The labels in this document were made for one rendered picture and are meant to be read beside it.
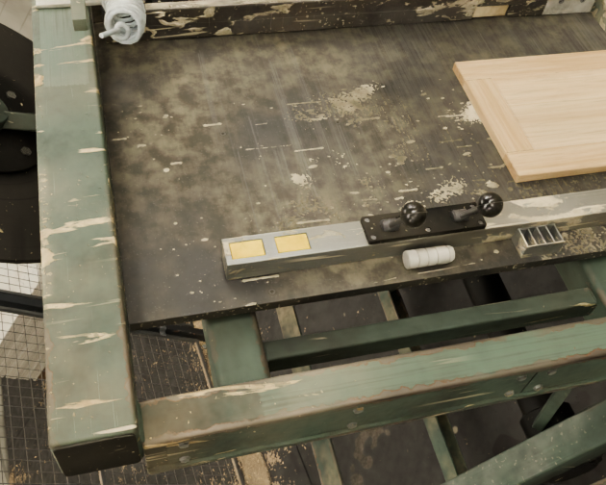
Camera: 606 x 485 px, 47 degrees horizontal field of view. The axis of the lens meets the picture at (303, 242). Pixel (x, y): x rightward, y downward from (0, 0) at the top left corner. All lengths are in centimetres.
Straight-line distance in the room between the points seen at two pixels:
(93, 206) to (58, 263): 10
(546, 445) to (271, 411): 90
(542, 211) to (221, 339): 57
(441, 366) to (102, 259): 48
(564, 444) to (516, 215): 64
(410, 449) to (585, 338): 189
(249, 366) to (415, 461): 192
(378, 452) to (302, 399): 211
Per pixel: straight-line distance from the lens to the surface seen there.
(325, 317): 332
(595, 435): 164
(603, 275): 129
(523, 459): 171
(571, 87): 153
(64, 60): 127
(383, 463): 300
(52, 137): 114
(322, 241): 107
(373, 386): 95
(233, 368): 103
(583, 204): 127
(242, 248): 105
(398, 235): 109
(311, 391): 93
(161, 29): 144
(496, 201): 104
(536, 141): 138
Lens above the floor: 227
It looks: 40 degrees down
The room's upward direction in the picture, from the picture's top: 73 degrees counter-clockwise
